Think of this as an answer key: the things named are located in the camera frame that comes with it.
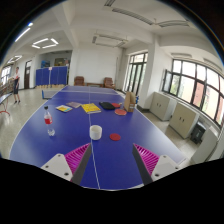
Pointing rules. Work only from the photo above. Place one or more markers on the white cup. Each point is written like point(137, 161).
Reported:
point(95, 132)

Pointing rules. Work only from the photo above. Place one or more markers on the white cabinet near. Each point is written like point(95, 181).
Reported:
point(183, 120)

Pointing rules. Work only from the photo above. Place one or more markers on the red table tennis paddle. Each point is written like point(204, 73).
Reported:
point(120, 112)

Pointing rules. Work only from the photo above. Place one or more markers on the red round coaster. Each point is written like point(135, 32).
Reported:
point(115, 137)

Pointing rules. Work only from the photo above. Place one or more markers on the clear water bottle red label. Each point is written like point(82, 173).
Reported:
point(49, 122)

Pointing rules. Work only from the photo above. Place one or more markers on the brown cardboard box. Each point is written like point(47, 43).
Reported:
point(129, 103)

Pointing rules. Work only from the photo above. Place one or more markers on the colourful small booklet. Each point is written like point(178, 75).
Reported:
point(64, 108)

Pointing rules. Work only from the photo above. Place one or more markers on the yellow book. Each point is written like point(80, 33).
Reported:
point(90, 108)

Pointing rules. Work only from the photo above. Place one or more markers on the brown armchair right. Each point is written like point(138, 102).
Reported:
point(108, 83)

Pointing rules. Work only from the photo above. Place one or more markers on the black waste bin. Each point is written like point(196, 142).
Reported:
point(198, 132)

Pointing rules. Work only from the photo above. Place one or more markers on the white cabinet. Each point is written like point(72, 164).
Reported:
point(162, 106)
point(183, 120)

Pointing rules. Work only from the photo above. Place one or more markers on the brown armchair left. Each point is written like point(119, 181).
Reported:
point(79, 81)

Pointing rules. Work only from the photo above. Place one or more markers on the blue partition screens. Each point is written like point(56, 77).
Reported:
point(52, 76)

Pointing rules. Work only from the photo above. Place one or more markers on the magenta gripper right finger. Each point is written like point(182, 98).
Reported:
point(151, 166)

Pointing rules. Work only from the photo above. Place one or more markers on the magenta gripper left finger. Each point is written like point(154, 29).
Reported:
point(70, 166)

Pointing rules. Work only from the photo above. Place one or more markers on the brown armchair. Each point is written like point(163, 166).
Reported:
point(108, 83)
point(79, 81)

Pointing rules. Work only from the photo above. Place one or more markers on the blue table tennis table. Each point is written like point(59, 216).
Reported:
point(112, 165)

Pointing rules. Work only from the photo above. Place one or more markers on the white cabinet far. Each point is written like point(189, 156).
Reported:
point(162, 106)

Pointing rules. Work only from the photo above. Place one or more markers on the red round object behind pouch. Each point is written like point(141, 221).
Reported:
point(116, 105)

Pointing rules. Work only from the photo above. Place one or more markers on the black pouch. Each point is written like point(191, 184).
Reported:
point(106, 105)

